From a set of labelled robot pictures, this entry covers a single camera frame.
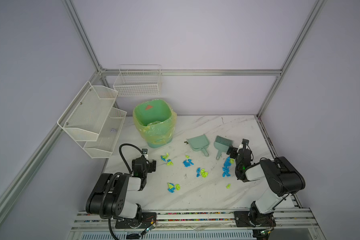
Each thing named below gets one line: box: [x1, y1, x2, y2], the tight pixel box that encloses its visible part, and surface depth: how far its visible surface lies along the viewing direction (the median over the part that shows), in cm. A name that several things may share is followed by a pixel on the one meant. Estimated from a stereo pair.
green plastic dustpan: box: [186, 133, 210, 157], surface depth 104 cm
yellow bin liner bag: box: [133, 99, 178, 145], surface depth 87 cm
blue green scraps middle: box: [196, 167, 209, 178], surface depth 91 cm
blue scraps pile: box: [222, 156, 232, 178], surface depth 92 cm
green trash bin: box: [133, 99, 177, 149], surface depth 88 cm
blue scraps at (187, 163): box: [183, 159, 194, 168], surface depth 95 cm
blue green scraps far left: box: [160, 152, 174, 166], surface depth 97 cm
